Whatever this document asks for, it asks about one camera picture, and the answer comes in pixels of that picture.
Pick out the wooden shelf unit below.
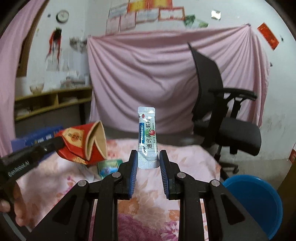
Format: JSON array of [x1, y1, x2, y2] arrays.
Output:
[[14, 86, 93, 121]]

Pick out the blue cardboard box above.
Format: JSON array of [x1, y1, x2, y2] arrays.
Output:
[[11, 126, 63, 151]]

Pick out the silver medicine sachet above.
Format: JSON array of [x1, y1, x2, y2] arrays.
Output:
[[137, 106, 160, 169]]

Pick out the pink hanging sheet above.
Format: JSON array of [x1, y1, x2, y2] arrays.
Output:
[[87, 23, 271, 135]]

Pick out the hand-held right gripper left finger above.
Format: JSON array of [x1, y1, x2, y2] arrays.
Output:
[[28, 149, 139, 241]]

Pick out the floral ceramic bowl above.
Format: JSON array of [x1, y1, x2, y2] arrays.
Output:
[[30, 82, 45, 94]]

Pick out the group of wall certificates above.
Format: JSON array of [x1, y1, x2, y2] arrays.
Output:
[[106, 0, 185, 35]]

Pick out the small green box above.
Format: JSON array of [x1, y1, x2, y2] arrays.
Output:
[[97, 159, 123, 179]]

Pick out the pink curtain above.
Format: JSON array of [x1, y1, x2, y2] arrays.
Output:
[[0, 0, 50, 158]]

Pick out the metal wire wall rack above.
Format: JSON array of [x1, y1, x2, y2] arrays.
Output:
[[69, 36, 88, 52]]

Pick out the red hanging ornament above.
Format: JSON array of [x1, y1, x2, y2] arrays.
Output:
[[46, 27, 62, 65]]

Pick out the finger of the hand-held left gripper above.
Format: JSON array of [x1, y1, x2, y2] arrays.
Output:
[[32, 137, 65, 153]]

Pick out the red paper box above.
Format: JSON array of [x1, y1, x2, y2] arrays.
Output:
[[56, 120, 107, 165]]

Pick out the person's left hand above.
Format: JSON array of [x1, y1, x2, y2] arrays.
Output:
[[0, 183, 26, 214]]

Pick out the wall calendar papers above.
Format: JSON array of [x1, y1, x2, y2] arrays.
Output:
[[47, 52, 70, 72]]

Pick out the black office chair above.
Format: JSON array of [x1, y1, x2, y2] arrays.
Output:
[[188, 42, 262, 174]]

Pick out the round wall clock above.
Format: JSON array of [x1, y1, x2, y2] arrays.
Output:
[[57, 10, 69, 23]]

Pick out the pile of papers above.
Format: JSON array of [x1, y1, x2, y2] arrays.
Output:
[[60, 72, 89, 88]]

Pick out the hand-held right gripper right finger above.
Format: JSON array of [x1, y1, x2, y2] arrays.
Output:
[[159, 149, 270, 241]]

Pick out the green plant picture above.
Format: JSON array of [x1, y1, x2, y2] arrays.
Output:
[[184, 14, 196, 28], [192, 19, 208, 29]]

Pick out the blue plastic basin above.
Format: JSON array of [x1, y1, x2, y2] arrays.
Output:
[[222, 175, 284, 241]]

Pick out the red paper wall poster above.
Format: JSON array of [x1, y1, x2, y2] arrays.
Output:
[[257, 22, 279, 51]]

